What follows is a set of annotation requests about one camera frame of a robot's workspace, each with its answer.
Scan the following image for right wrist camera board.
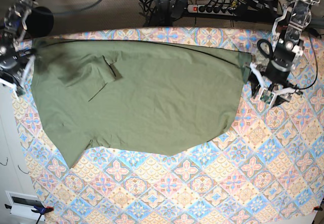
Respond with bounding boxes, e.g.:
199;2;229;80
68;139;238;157
15;86;25;97

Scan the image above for black round stool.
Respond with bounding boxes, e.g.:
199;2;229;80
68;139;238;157
26;7;54;38

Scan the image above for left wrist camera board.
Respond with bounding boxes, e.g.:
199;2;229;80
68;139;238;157
260;89;274;105

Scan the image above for patterned tile tablecloth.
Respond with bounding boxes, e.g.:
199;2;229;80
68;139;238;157
12;39;323;223

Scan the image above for tangled black cables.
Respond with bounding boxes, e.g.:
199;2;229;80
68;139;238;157
138;0;188;27

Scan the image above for olive green t-shirt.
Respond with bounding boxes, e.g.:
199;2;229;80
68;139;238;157
31;39;252;167

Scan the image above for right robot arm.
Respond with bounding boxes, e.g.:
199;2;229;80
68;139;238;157
1;0;35;90

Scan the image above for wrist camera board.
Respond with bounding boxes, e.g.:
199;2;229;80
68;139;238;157
15;86;25;97
260;89;274;105

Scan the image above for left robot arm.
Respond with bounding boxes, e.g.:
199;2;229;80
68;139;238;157
248;0;317;108

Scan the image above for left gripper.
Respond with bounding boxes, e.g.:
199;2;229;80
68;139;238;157
250;59;291;106

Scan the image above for orange clamp bottom left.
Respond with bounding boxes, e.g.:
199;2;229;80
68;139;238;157
5;204;54;215

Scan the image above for white power strip red switch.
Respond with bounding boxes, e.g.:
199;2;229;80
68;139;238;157
187;5;235;16

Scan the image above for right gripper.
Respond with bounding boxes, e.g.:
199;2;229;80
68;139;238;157
1;48;29;85

